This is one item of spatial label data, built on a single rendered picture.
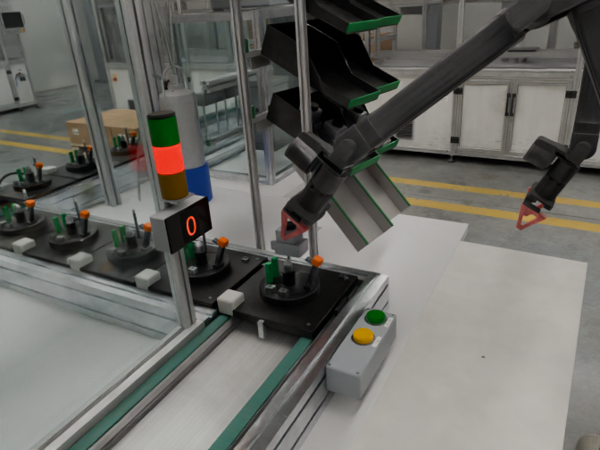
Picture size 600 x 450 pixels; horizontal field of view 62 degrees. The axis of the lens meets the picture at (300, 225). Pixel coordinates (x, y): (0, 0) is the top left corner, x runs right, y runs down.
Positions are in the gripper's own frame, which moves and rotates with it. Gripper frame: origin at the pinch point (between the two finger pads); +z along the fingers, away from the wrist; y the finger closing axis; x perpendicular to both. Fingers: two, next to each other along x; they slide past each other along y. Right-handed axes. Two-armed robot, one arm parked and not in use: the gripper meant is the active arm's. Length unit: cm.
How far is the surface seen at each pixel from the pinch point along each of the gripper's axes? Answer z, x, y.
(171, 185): -7.0, -18.9, 22.0
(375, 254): 17.2, 18.5, -42.4
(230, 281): 21.3, -4.3, 2.4
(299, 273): 10.5, 7.1, -4.1
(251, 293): 17.0, 1.9, 5.0
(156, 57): 39, -103, -81
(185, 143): 43, -61, -55
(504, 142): 63, 48, -404
